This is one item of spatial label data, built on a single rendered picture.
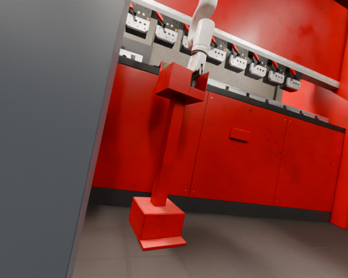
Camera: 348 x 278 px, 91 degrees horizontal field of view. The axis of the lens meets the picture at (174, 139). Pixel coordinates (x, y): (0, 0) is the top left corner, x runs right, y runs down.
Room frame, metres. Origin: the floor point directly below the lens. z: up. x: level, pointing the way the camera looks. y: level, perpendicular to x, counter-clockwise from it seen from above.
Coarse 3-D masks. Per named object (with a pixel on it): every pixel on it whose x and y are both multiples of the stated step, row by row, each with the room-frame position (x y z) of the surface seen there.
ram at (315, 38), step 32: (160, 0) 1.13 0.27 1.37; (192, 0) 1.19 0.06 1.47; (224, 0) 1.26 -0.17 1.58; (256, 0) 1.34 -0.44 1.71; (288, 0) 1.43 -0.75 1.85; (320, 0) 1.54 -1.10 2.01; (256, 32) 1.36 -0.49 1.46; (288, 32) 1.45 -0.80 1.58; (320, 32) 1.56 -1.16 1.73; (288, 64) 1.47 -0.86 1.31; (320, 64) 1.58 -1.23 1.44
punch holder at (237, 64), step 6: (228, 48) 1.36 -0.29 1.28; (240, 48) 1.32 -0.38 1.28; (228, 54) 1.35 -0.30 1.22; (234, 54) 1.31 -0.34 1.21; (246, 54) 1.34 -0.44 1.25; (228, 60) 1.34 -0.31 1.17; (234, 60) 1.31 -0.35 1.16; (240, 60) 1.33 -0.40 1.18; (246, 60) 1.34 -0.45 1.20; (228, 66) 1.34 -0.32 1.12; (234, 66) 1.32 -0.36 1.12; (240, 66) 1.33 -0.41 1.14
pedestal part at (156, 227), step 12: (132, 204) 0.87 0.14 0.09; (144, 204) 0.81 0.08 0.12; (168, 204) 0.88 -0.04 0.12; (132, 216) 0.84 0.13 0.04; (144, 216) 0.71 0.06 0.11; (156, 216) 0.74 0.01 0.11; (168, 216) 0.76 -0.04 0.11; (180, 216) 0.79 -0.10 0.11; (144, 228) 0.71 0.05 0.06; (156, 228) 0.74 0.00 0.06; (168, 228) 0.77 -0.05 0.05; (180, 228) 0.80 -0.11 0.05; (144, 240) 0.71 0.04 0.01; (156, 240) 0.73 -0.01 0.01; (168, 240) 0.75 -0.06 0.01; (180, 240) 0.77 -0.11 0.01
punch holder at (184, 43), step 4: (184, 28) 1.21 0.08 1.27; (184, 32) 1.19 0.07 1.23; (184, 36) 1.19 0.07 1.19; (184, 40) 1.19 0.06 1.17; (184, 44) 1.19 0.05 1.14; (180, 48) 1.25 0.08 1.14; (184, 48) 1.21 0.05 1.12; (188, 48) 1.20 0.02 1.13; (184, 52) 1.27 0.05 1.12; (188, 52) 1.26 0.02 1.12
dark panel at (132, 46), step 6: (126, 42) 1.59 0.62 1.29; (132, 42) 1.61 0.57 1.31; (138, 42) 1.62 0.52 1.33; (126, 48) 1.59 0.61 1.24; (132, 48) 1.61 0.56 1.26; (138, 48) 1.62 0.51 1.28; (144, 48) 1.64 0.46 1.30; (150, 48) 1.66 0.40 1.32; (138, 54) 1.63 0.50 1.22; (144, 54) 1.64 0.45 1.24; (150, 54) 1.66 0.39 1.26; (144, 60) 1.65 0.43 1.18
